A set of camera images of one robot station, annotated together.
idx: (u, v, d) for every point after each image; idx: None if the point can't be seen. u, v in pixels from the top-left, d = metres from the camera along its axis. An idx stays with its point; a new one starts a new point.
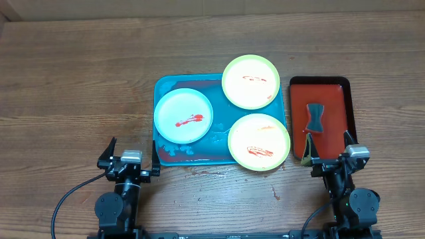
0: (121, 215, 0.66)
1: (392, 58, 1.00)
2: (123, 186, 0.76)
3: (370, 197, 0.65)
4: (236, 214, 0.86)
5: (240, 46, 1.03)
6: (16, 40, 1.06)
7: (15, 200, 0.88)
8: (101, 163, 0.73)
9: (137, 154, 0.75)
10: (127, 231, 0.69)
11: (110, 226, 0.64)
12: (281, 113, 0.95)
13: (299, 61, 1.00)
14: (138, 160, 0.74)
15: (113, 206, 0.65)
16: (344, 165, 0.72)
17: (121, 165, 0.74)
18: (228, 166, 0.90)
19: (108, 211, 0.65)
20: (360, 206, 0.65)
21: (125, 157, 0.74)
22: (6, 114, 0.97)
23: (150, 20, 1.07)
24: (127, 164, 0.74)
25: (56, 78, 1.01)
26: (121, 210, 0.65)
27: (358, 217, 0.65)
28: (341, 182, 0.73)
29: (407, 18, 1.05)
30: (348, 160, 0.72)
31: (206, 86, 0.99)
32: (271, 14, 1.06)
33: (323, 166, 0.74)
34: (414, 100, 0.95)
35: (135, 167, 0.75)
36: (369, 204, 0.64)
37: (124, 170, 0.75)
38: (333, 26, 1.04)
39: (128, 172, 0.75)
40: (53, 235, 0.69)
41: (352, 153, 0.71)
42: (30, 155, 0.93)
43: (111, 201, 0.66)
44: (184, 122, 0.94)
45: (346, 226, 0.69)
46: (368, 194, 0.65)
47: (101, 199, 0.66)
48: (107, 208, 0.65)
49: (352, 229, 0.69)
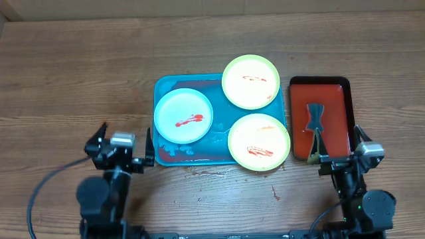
0: (105, 202, 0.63)
1: (392, 58, 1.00)
2: (113, 174, 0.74)
3: (385, 200, 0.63)
4: (236, 214, 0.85)
5: (240, 46, 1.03)
6: (15, 40, 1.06)
7: (15, 201, 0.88)
8: (89, 147, 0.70)
9: (128, 137, 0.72)
10: (113, 221, 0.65)
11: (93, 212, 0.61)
12: (281, 113, 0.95)
13: (299, 61, 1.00)
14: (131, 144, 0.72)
15: (97, 190, 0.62)
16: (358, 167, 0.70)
17: (110, 149, 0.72)
18: (228, 166, 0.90)
19: (91, 195, 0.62)
20: (375, 210, 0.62)
21: (115, 139, 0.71)
22: (6, 115, 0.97)
23: (150, 20, 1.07)
24: (117, 147, 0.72)
25: (56, 78, 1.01)
26: (105, 195, 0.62)
27: (372, 222, 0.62)
28: (352, 182, 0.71)
29: (407, 18, 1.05)
30: (361, 159, 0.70)
31: (206, 86, 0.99)
32: (271, 14, 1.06)
33: (332, 165, 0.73)
34: (414, 100, 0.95)
35: (125, 151, 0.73)
36: (384, 208, 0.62)
37: (114, 154, 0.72)
38: (333, 26, 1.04)
39: (119, 156, 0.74)
40: (29, 228, 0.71)
41: (365, 151, 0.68)
42: (30, 155, 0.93)
43: (95, 185, 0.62)
44: (184, 122, 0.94)
45: (358, 230, 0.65)
46: (383, 198, 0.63)
47: (84, 183, 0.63)
48: (88, 194, 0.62)
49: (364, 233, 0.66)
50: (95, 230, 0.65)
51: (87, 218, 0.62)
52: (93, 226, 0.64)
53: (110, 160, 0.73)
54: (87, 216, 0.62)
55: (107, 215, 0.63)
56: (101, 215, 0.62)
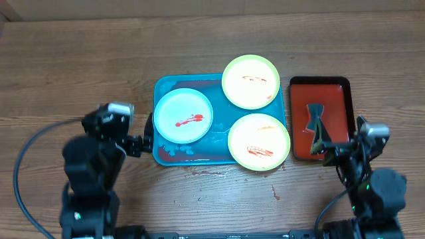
0: (94, 160, 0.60)
1: (392, 58, 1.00)
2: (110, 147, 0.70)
3: (394, 178, 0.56)
4: (236, 214, 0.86)
5: (240, 47, 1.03)
6: (16, 40, 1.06)
7: (15, 201, 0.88)
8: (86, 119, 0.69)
9: (127, 105, 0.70)
10: (100, 186, 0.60)
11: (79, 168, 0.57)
12: (281, 113, 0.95)
13: (299, 61, 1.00)
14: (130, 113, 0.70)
15: (86, 147, 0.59)
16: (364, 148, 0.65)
17: (106, 115, 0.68)
18: (228, 166, 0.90)
19: (79, 151, 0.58)
20: (384, 186, 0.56)
21: (113, 105, 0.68)
22: (6, 114, 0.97)
23: (150, 20, 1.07)
24: (113, 113, 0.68)
25: (56, 78, 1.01)
26: (94, 154, 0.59)
27: (382, 201, 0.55)
28: (359, 168, 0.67)
29: (407, 19, 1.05)
30: (366, 138, 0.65)
31: (206, 86, 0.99)
32: (271, 14, 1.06)
33: (336, 150, 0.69)
34: (414, 100, 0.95)
35: (122, 119, 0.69)
36: (394, 186, 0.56)
37: (109, 123, 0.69)
38: (333, 26, 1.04)
39: (115, 127, 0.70)
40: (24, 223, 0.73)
41: (369, 131, 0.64)
42: (30, 155, 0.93)
43: (84, 141, 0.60)
44: (184, 122, 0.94)
45: (368, 214, 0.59)
46: (393, 175, 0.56)
47: (74, 139, 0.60)
48: (76, 151, 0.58)
49: (376, 218, 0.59)
50: (81, 197, 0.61)
51: (73, 177, 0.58)
52: (78, 190, 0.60)
53: (104, 130, 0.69)
54: (72, 175, 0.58)
55: (93, 178, 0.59)
56: (87, 175, 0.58)
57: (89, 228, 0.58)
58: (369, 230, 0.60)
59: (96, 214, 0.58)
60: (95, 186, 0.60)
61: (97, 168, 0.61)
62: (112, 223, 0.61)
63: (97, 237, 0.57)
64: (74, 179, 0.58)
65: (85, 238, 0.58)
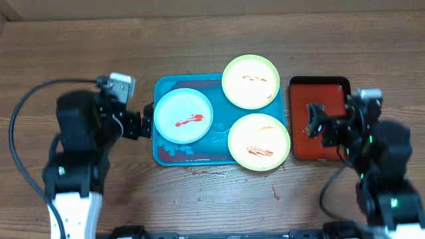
0: (87, 111, 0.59)
1: (393, 58, 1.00)
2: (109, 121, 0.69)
3: (398, 127, 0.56)
4: (236, 214, 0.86)
5: (240, 47, 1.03)
6: (16, 40, 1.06)
7: (15, 200, 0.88)
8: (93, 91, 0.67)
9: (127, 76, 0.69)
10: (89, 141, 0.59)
11: (70, 115, 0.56)
12: (281, 113, 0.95)
13: (299, 61, 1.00)
14: (129, 83, 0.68)
15: (81, 97, 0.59)
16: (361, 111, 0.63)
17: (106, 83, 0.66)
18: (228, 166, 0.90)
19: (73, 101, 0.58)
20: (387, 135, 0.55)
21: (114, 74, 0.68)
22: (7, 114, 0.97)
23: (150, 20, 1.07)
24: (113, 81, 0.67)
25: (56, 78, 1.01)
26: (89, 103, 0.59)
27: (388, 149, 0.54)
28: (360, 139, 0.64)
29: (408, 18, 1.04)
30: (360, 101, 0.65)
31: (206, 86, 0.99)
32: (271, 14, 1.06)
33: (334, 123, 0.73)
34: (414, 100, 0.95)
35: (121, 87, 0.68)
36: (398, 134, 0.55)
37: (109, 91, 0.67)
38: (333, 26, 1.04)
39: (115, 96, 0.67)
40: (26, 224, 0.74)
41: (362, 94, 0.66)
42: (30, 155, 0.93)
43: (82, 94, 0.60)
44: (184, 122, 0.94)
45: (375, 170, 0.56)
46: (396, 125, 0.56)
47: (71, 91, 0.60)
48: (72, 99, 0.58)
49: (384, 174, 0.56)
50: (70, 151, 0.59)
51: (64, 126, 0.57)
52: (68, 141, 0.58)
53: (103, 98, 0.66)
54: (64, 125, 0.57)
55: (87, 128, 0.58)
56: (80, 125, 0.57)
57: (75, 181, 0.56)
58: (382, 193, 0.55)
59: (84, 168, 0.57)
60: (87, 138, 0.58)
61: (91, 121, 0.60)
62: (99, 180, 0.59)
63: (82, 192, 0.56)
64: (64, 129, 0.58)
65: (70, 193, 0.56)
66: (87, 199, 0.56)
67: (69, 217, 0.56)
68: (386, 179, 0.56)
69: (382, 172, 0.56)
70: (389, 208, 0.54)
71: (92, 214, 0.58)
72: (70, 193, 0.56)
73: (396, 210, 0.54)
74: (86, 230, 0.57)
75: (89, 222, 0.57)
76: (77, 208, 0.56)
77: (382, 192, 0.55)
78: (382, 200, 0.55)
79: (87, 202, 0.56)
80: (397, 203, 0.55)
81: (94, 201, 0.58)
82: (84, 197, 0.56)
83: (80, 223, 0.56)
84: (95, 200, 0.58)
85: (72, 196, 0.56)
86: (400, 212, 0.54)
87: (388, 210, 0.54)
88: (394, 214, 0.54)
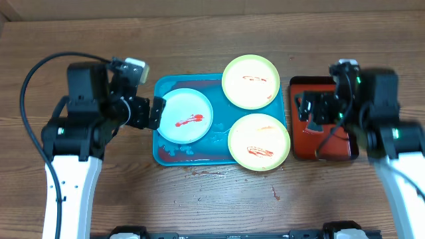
0: (98, 74, 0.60)
1: (393, 58, 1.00)
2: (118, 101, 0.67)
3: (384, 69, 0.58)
4: (236, 214, 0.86)
5: (240, 46, 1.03)
6: (16, 40, 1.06)
7: (15, 200, 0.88)
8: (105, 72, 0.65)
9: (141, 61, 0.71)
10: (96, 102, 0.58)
11: (81, 72, 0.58)
12: (281, 113, 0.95)
13: (299, 61, 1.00)
14: (143, 68, 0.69)
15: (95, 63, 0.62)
16: (344, 67, 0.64)
17: (121, 64, 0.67)
18: (228, 166, 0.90)
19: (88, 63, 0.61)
20: (370, 73, 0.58)
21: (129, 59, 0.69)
22: (6, 114, 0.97)
23: (149, 20, 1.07)
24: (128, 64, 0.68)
25: (56, 78, 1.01)
26: (99, 68, 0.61)
27: (376, 80, 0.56)
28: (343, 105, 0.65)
29: (408, 18, 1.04)
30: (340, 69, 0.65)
31: (206, 86, 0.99)
32: (271, 14, 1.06)
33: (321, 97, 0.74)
34: (414, 100, 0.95)
35: (135, 70, 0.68)
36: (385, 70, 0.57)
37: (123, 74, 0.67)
38: (333, 26, 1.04)
39: (127, 79, 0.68)
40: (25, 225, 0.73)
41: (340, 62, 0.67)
42: (30, 155, 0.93)
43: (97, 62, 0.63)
44: (184, 122, 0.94)
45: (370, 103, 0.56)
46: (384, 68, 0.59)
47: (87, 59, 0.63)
48: (84, 64, 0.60)
49: (379, 109, 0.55)
50: (74, 113, 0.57)
51: (74, 83, 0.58)
52: (74, 103, 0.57)
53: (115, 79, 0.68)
54: (74, 81, 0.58)
55: (93, 89, 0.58)
56: (89, 83, 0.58)
57: (75, 141, 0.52)
58: (382, 126, 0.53)
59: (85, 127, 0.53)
60: (93, 100, 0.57)
61: (100, 85, 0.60)
62: (101, 145, 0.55)
63: (81, 153, 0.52)
64: (74, 87, 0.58)
65: (69, 155, 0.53)
66: (86, 162, 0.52)
67: (67, 179, 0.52)
68: (382, 113, 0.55)
69: (374, 103, 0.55)
70: (390, 137, 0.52)
71: (90, 182, 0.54)
72: (70, 155, 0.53)
73: (398, 141, 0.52)
74: (84, 196, 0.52)
75: (87, 188, 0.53)
76: (76, 170, 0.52)
77: (382, 125, 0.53)
78: (382, 131, 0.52)
79: (85, 164, 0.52)
80: (398, 135, 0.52)
81: (94, 166, 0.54)
82: (83, 159, 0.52)
83: (78, 186, 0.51)
84: (95, 167, 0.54)
85: (72, 158, 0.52)
86: (402, 143, 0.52)
87: (390, 141, 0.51)
88: (396, 144, 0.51)
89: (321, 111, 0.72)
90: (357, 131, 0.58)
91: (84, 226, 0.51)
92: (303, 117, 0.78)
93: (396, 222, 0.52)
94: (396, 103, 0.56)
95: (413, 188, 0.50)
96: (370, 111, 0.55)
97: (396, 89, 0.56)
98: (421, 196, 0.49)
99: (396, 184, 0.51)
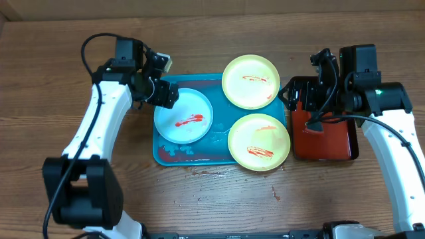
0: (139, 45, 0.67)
1: (393, 58, 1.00)
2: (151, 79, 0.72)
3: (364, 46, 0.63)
4: (236, 214, 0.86)
5: (240, 46, 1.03)
6: (16, 40, 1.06)
7: (16, 201, 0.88)
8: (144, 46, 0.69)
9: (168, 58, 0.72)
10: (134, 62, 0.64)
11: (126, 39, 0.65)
12: (281, 113, 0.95)
13: (299, 61, 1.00)
14: (169, 60, 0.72)
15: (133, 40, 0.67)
16: (325, 53, 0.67)
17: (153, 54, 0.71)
18: (228, 166, 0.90)
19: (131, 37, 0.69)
20: (349, 47, 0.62)
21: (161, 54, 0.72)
22: (6, 114, 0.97)
23: (149, 20, 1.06)
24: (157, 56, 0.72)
25: (56, 78, 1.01)
26: (141, 42, 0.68)
27: (356, 51, 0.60)
28: (327, 90, 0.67)
29: (408, 18, 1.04)
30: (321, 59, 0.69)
31: (206, 86, 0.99)
32: (271, 14, 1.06)
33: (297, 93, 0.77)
34: (414, 100, 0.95)
35: (163, 59, 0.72)
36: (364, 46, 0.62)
37: (153, 60, 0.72)
38: (334, 26, 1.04)
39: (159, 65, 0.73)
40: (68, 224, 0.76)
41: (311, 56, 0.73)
42: (30, 155, 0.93)
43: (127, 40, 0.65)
44: (184, 122, 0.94)
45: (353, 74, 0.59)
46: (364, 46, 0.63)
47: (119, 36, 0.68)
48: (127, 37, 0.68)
49: (362, 77, 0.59)
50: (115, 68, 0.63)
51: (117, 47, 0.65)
52: (117, 62, 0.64)
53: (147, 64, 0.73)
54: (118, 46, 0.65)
55: (135, 55, 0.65)
56: (131, 48, 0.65)
57: (117, 75, 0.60)
58: (366, 88, 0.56)
59: (128, 71, 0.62)
60: (133, 60, 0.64)
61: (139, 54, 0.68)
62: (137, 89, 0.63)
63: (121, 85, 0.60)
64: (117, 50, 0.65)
65: (109, 88, 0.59)
66: (123, 86, 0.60)
67: (107, 92, 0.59)
68: (365, 80, 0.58)
69: (357, 71, 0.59)
70: (374, 96, 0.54)
71: (123, 102, 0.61)
72: (113, 81, 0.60)
73: (380, 97, 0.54)
74: (117, 108, 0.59)
75: (120, 105, 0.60)
76: (115, 87, 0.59)
77: (366, 87, 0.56)
78: (366, 92, 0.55)
79: (122, 88, 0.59)
80: (380, 91, 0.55)
81: (127, 95, 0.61)
82: (121, 84, 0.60)
83: (115, 99, 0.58)
84: (127, 96, 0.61)
85: (113, 83, 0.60)
86: (384, 100, 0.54)
87: (374, 100, 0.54)
88: (380, 102, 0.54)
89: (309, 97, 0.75)
90: (343, 97, 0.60)
91: (110, 132, 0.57)
92: (292, 107, 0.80)
93: (384, 174, 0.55)
94: (376, 70, 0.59)
95: (398, 139, 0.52)
96: (354, 78, 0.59)
97: (376, 58, 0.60)
98: (406, 147, 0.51)
99: (382, 137, 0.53)
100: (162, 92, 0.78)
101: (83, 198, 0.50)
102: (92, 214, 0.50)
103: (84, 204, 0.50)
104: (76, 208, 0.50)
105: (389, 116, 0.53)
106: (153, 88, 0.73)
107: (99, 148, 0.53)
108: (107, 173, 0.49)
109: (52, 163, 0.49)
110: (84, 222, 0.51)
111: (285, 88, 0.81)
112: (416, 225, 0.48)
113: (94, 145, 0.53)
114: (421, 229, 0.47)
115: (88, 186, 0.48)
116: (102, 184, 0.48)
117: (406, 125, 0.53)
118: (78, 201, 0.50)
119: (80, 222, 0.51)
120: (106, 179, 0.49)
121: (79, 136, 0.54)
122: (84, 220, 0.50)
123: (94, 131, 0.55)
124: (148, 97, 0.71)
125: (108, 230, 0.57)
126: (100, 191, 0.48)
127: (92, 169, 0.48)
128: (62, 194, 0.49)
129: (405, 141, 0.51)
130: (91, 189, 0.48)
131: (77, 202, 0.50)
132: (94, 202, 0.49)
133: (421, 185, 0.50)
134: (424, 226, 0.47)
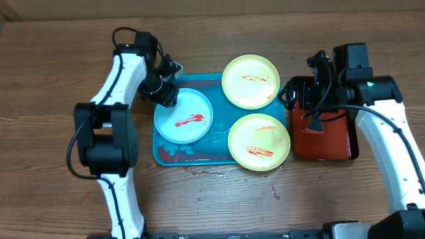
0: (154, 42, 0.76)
1: (393, 58, 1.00)
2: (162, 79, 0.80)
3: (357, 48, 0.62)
4: (236, 214, 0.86)
5: (240, 46, 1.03)
6: (16, 40, 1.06)
7: (16, 200, 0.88)
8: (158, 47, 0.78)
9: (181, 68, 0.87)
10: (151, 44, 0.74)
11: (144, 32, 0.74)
12: (281, 113, 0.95)
13: (299, 61, 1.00)
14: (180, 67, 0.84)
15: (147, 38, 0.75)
16: (321, 54, 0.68)
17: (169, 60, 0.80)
18: (228, 166, 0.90)
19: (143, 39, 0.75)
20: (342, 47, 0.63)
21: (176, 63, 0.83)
22: (6, 114, 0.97)
23: (149, 20, 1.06)
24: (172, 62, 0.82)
25: (56, 78, 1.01)
26: (155, 40, 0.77)
27: (348, 50, 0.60)
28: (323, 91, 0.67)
29: (408, 18, 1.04)
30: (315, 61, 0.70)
31: (206, 86, 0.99)
32: (270, 14, 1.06)
33: (294, 93, 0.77)
34: (414, 100, 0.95)
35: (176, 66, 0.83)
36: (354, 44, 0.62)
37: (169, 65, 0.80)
38: (334, 26, 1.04)
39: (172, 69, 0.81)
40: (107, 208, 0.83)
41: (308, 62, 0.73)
42: (30, 155, 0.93)
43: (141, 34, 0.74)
44: (184, 122, 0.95)
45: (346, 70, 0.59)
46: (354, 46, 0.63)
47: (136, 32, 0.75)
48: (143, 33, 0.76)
49: (355, 74, 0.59)
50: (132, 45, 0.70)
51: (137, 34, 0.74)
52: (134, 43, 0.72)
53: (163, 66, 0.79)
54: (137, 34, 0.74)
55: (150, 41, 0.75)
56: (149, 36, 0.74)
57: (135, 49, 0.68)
58: (358, 81, 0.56)
59: (144, 47, 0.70)
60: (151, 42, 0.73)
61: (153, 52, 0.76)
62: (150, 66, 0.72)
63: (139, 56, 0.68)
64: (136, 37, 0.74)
65: (129, 58, 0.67)
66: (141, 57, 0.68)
67: (127, 60, 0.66)
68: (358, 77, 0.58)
69: (349, 68, 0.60)
70: (366, 89, 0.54)
71: (140, 70, 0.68)
72: (131, 54, 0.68)
73: (372, 90, 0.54)
74: (135, 74, 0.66)
75: (137, 72, 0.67)
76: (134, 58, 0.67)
77: (358, 80, 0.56)
78: (359, 85, 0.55)
79: (139, 59, 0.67)
80: (372, 84, 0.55)
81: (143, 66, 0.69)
82: (139, 55, 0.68)
83: (133, 65, 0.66)
84: (143, 67, 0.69)
85: (131, 53, 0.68)
86: (376, 92, 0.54)
87: (367, 94, 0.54)
88: (372, 94, 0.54)
89: (305, 97, 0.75)
90: (339, 93, 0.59)
91: (130, 91, 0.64)
92: (290, 107, 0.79)
93: (379, 163, 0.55)
94: (367, 66, 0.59)
95: (390, 127, 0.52)
96: (347, 74, 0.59)
97: (366, 55, 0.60)
98: (398, 133, 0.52)
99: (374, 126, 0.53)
100: (168, 91, 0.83)
101: (104, 142, 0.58)
102: (111, 155, 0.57)
103: (107, 146, 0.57)
104: (99, 148, 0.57)
105: (380, 105, 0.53)
106: (161, 84, 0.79)
107: (121, 99, 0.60)
108: (127, 117, 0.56)
109: (80, 106, 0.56)
110: (103, 162, 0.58)
111: (285, 89, 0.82)
112: (409, 205, 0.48)
113: (117, 96, 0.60)
114: (414, 208, 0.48)
115: (112, 127, 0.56)
116: (125, 125, 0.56)
117: (397, 114, 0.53)
118: (100, 144, 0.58)
119: (99, 162, 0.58)
120: (127, 121, 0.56)
121: (103, 90, 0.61)
122: (103, 160, 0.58)
123: (117, 87, 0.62)
124: (155, 91, 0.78)
125: (119, 186, 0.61)
126: (121, 131, 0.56)
127: (116, 112, 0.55)
128: (87, 133, 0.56)
129: (397, 128, 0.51)
130: (113, 130, 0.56)
131: (99, 144, 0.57)
132: (115, 142, 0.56)
133: (413, 166, 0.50)
134: (416, 206, 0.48)
